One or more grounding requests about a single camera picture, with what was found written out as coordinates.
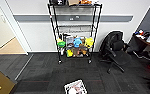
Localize white round object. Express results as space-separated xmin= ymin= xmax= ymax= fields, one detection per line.
xmin=68 ymin=86 xmax=77 ymax=94

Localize white door frame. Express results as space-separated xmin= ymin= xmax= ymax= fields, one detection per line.
xmin=0 ymin=0 xmax=34 ymax=56

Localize dark desk with clutter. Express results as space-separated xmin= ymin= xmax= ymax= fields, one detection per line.
xmin=132 ymin=30 xmax=150 ymax=58

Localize long grey wall band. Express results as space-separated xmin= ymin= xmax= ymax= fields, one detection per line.
xmin=13 ymin=13 xmax=134 ymax=23

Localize wall sockets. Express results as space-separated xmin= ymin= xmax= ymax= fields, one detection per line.
xmin=68 ymin=15 xmax=82 ymax=21

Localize small yellow toy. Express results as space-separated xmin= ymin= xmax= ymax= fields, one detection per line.
xmin=66 ymin=49 xmax=75 ymax=58

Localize large yellow toy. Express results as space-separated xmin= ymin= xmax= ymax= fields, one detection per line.
xmin=84 ymin=36 xmax=95 ymax=49

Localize black wire shelf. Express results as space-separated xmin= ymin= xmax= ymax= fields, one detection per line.
xmin=47 ymin=2 xmax=103 ymax=65

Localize wooden panel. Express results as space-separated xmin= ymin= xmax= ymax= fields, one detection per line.
xmin=0 ymin=62 xmax=18 ymax=94

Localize black office chair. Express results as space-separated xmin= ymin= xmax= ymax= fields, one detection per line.
xmin=97 ymin=30 xmax=134 ymax=75

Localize blue toy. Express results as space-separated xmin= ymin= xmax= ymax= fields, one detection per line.
xmin=73 ymin=37 xmax=84 ymax=49

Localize pale basket with dark spots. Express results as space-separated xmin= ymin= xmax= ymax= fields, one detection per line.
xmin=63 ymin=78 xmax=89 ymax=94

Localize magazine with face print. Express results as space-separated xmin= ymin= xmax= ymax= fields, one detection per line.
xmin=68 ymin=83 xmax=85 ymax=94

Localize grey printed box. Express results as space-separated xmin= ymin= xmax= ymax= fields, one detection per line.
xmin=65 ymin=35 xmax=75 ymax=47

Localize white bottle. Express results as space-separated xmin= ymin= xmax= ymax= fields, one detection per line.
xmin=59 ymin=48 xmax=65 ymax=56

